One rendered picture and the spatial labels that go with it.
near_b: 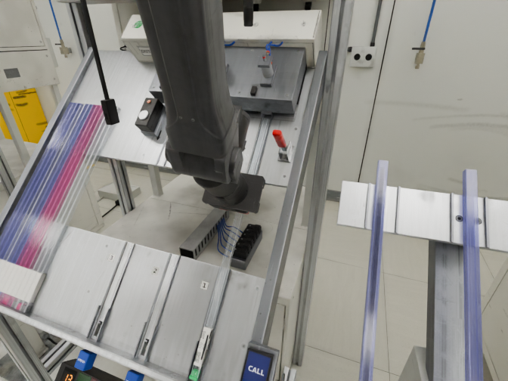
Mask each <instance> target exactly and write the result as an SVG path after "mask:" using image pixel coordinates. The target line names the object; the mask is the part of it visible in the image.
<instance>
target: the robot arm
mask: <svg viewBox="0 0 508 381"><path fill-rule="evenodd" d="M135 1H136V3H137V6H138V11H139V14H140V17H141V21H142V24H143V27H144V31H145V35H146V37H147V42H148V45H149V48H150V53H151V55H152V58H153V62H154V66H155V68H156V73H157V76H158V79H159V81H160V86H161V89H162V93H163V98H164V103H165V107H166V134H167V136H168V140H167V142H166V147H165V157H166V160H167V161H168V162H169V163H170V164H171V167H172V170H173V171H174V172H175V173H178V174H182V175H189V176H193V178H194V180H195V182H196V183H198V185H199V186H201V187H202V188H204V189H205V190H204V194H203V198H202V201H203V202H204V203H205V204H209V205H210V206H212V207H215V208H219V209H223V210H227V211H228V210H229V211H233V212H238V213H242V214H249V212H253V213H255V214H256V213H258V211H259V207H260V203H259V202H260V199H261V195H262V189H264V186H265V179H264V177H263V176H260V175H251V174H246V173H242V172H240V171H241V168H242V165H243V154H242V152H243V146H244V143H245V140H246V134H247V131H248V128H249V123H250V116H249V114H248V113H246V112H245V111H244V110H243V109H242V106H238V105H233V104H232V100H231V96H230V92H229V88H228V81H227V74H226V65H225V37H224V23H223V8H222V0H135Z"/></svg>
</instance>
